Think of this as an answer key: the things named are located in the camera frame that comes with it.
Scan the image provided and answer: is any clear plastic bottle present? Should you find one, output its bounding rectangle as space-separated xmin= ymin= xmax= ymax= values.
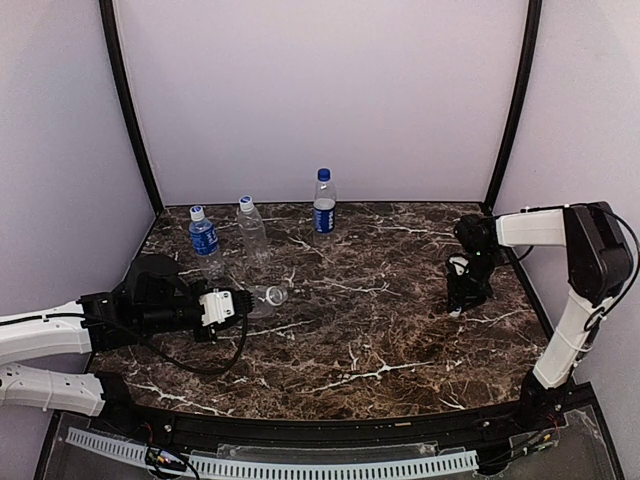
xmin=248 ymin=285 xmax=288 ymax=319

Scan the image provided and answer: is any blue label water bottle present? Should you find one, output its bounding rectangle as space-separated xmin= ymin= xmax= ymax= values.
xmin=189 ymin=216 xmax=224 ymax=279

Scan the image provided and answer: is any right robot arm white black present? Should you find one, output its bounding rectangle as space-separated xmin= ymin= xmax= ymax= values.
xmin=445 ymin=202 xmax=639 ymax=428

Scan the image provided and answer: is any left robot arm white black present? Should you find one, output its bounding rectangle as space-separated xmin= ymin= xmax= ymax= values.
xmin=1 ymin=254 xmax=254 ymax=417

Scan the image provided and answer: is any clear bottle at back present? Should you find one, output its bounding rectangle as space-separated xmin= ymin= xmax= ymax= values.
xmin=237 ymin=204 xmax=270 ymax=266

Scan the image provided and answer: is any pepsi label bottle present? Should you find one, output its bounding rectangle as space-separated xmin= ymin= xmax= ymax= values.
xmin=313 ymin=177 xmax=337 ymax=235

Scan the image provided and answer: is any solid blue bottle cap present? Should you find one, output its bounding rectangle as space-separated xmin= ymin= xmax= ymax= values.
xmin=317 ymin=168 xmax=331 ymax=182

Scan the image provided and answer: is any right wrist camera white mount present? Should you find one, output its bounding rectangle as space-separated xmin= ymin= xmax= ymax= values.
xmin=446 ymin=255 xmax=469 ymax=276

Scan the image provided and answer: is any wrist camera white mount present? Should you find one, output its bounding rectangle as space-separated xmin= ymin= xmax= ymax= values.
xmin=446 ymin=255 xmax=469 ymax=276
xmin=199 ymin=290 xmax=236 ymax=327

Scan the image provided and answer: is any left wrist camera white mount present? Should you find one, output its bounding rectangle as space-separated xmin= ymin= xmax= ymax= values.
xmin=199 ymin=290 xmax=236 ymax=327

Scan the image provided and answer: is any right camera black cable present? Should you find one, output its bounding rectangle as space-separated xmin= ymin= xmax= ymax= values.
xmin=499 ymin=204 xmax=636 ymax=346

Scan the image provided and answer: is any camera black cable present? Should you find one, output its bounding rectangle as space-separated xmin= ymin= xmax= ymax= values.
xmin=99 ymin=309 xmax=250 ymax=376
xmin=499 ymin=204 xmax=636 ymax=346

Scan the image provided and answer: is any left camera black cable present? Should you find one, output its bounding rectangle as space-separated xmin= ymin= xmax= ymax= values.
xmin=99 ymin=309 xmax=250 ymax=376

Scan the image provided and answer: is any black front table rail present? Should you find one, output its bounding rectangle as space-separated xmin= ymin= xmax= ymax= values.
xmin=95 ymin=372 xmax=567 ymax=450

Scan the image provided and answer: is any white slotted cable duct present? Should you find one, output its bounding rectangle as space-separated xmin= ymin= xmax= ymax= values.
xmin=65 ymin=427 xmax=479 ymax=479

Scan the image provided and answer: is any right black frame post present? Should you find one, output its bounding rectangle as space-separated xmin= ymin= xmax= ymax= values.
xmin=483 ymin=0 xmax=543 ymax=213

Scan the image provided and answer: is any black frame post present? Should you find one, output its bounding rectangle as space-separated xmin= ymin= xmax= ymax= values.
xmin=483 ymin=0 xmax=543 ymax=213
xmin=98 ymin=0 xmax=164 ymax=217

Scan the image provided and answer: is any left black frame post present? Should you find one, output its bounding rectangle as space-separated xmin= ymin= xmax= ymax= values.
xmin=98 ymin=0 xmax=164 ymax=217

